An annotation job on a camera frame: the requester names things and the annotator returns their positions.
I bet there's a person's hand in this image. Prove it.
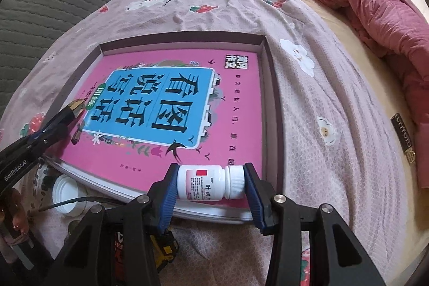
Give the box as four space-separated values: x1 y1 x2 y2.
1 188 30 245

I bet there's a pink rumpled quilt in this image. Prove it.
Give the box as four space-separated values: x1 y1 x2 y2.
318 0 428 188

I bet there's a white pill bottle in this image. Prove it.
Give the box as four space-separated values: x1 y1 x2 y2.
177 165 245 202

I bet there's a beige mattress with label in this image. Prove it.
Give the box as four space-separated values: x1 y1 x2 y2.
301 0 428 279

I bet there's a white plastic jar lid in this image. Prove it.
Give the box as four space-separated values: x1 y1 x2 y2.
52 175 87 217

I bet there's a pink book blue title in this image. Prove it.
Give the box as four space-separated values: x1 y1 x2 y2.
45 49 264 224

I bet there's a yellow black wrist watch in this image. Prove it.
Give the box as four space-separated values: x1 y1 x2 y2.
150 229 180 272

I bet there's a grey shallow cardboard box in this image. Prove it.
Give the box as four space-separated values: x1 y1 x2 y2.
45 32 284 202

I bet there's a pink strawberry print bedsheet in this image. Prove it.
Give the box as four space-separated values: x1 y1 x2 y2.
1 0 410 285

